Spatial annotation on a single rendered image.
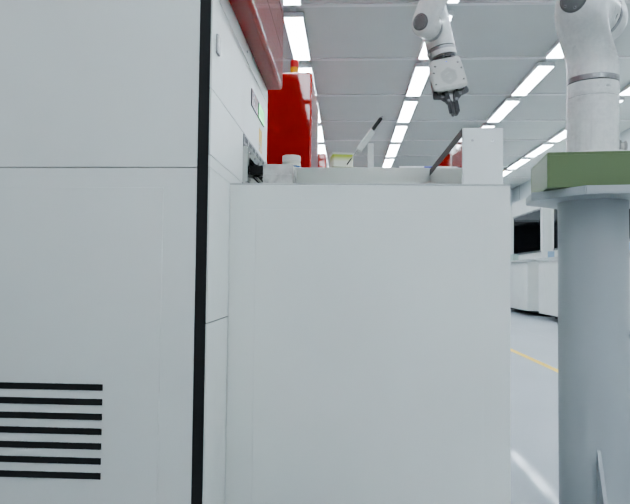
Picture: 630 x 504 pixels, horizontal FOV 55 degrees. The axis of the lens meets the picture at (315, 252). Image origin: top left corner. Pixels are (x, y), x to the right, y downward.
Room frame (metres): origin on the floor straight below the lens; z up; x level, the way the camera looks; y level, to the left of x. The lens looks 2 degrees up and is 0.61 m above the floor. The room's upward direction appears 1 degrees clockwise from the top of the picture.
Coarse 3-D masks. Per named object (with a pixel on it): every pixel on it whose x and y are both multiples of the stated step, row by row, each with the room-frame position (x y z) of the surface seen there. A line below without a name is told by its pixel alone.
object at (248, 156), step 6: (246, 150) 1.53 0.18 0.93; (246, 156) 1.53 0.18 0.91; (252, 156) 1.60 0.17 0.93; (246, 162) 1.53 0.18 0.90; (252, 162) 1.63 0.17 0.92; (258, 162) 1.71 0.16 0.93; (246, 168) 1.53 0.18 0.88; (246, 174) 1.53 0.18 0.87; (246, 180) 1.53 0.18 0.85; (252, 180) 1.61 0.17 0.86
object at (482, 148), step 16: (464, 128) 1.40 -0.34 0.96; (480, 128) 1.39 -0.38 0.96; (496, 128) 1.39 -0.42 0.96; (464, 144) 1.39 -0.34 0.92; (480, 144) 1.39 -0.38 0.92; (496, 144) 1.39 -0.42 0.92; (464, 160) 1.40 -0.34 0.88; (480, 160) 1.39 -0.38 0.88; (496, 160) 1.39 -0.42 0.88; (464, 176) 1.39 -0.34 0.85; (480, 176) 1.39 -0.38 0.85; (496, 176) 1.39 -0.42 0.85
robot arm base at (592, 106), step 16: (592, 80) 1.42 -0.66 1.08; (608, 80) 1.42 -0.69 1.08; (576, 96) 1.45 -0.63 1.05; (592, 96) 1.42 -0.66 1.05; (608, 96) 1.42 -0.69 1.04; (576, 112) 1.45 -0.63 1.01; (592, 112) 1.43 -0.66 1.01; (608, 112) 1.42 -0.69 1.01; (576, 128) 1.45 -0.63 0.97; (592, 128) 1.43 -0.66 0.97; (608, 128) 1.42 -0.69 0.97; (576, 144) 1.45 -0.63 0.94; (592, 144) 1.43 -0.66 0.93; (608, 144) 1.42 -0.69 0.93; (624, 144) 1.45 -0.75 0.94
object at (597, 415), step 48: (576, 192) 1.36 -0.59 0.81; (624, 192) 1.32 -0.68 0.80; (576, 240) 1.43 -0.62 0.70; (624, 240) 1.42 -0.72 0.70; (576, 288) 1.43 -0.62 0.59; (624, 288) 1.42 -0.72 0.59; (576, 336) 1.43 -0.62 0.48; (624, 336) 1.41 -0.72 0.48; (576, 384) 1.43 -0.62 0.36; (624, 384) 1.41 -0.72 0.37; (576, 432) 1.43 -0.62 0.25; (624, 432) 1.41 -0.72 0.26; (576, 480) 1.43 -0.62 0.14; (624, 480) 1.41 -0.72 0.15
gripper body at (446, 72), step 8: (440, 56) 1.76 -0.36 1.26; (448, 56) 1.77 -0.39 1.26; (456, 56) 1.77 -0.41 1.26; (432, 64) 1.77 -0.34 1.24; (440, 64) 1.77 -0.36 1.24; (448, 64) 1.77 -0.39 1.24; (456, 64) 1.77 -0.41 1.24; (432, 72) 1.77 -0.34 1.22; (440, 72) 1.77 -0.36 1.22; (448, 72) 1.77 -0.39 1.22; (456, 72) 1.76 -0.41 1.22; (464, 72) 1.77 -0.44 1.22; (432, 80) 1.77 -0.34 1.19; (440, 80) 1.77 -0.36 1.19; (448, 80) 1.77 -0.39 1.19; (456, 80) 1.76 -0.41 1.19; (464, 80) 1.76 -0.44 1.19; (432, 88) 1.81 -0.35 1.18; (440, 88) 1.77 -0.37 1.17; (448, 88) 1.77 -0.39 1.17; (456, 88) 1.77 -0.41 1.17
